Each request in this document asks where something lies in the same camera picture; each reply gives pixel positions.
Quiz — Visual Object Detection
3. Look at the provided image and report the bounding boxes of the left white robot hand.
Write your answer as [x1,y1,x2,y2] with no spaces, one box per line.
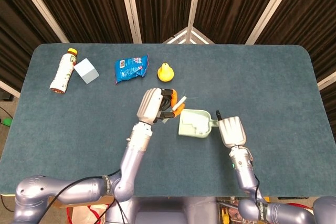
[135,87,184,126]

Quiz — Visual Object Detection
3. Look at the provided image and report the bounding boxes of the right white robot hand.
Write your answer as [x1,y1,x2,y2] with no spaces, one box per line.
[215,110,247,148]

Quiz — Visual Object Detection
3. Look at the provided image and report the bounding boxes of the mint green hand broom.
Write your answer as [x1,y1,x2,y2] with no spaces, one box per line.
[171,95,188,111]

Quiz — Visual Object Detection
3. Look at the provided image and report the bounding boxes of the white paper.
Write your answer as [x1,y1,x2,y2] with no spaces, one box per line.
[182,112,209,134]

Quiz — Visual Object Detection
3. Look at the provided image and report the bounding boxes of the mint green dustpan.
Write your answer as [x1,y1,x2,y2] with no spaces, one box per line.
[177,108,221,140]

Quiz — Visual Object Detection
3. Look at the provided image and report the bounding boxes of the yellow toy pear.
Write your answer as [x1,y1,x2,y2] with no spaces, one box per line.
[157,62,175,82]

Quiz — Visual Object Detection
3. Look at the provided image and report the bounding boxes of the blue snack bag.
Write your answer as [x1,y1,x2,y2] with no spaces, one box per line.
[114,55,149,86]

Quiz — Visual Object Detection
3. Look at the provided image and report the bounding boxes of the blue felt table mat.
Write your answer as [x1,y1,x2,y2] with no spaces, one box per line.
[0,43,336,198]

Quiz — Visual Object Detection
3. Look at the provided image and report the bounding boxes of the light blue cube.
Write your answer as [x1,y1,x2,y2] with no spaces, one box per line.
[73,58,100,85]

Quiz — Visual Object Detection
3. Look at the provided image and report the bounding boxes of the white drink bottle yellow cap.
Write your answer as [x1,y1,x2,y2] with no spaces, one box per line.
[49,48,78,95]

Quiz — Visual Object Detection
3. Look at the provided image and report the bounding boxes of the red and white ball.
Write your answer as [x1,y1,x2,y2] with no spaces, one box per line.
[282,202,316,210]

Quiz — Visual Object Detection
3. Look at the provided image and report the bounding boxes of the lavender robot torso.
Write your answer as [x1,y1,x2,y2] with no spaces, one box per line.
[104,196,220,224]

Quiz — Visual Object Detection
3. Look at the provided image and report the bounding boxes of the brown folding screen white frames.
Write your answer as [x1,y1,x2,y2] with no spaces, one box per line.
[0,0,336,99]

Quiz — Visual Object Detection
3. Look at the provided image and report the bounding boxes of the brown cardboard box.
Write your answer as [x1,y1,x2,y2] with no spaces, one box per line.
[54,200,113,208]

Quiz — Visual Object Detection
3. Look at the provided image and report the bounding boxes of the red and white bag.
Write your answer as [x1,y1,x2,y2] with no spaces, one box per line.
[66,204,111,224]

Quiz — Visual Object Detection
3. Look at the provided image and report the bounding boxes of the small black box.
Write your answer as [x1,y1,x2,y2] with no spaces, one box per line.
[0,90,14,101]

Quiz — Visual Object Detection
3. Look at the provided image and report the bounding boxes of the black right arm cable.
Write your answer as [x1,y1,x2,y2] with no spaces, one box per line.
[250,171,268,209]

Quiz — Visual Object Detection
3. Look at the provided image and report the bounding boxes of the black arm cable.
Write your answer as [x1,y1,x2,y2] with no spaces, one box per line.
[48,170,123,224]
[250,171,268,209]

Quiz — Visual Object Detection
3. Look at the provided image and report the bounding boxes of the metal wire cart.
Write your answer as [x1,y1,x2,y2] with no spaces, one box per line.
[216,197,242,224]

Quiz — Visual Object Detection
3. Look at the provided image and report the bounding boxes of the black torso cable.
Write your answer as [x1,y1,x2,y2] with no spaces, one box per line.
[96,199,127,224]

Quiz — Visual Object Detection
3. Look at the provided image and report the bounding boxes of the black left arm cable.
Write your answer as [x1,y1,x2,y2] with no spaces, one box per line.
[48,170,123,224]

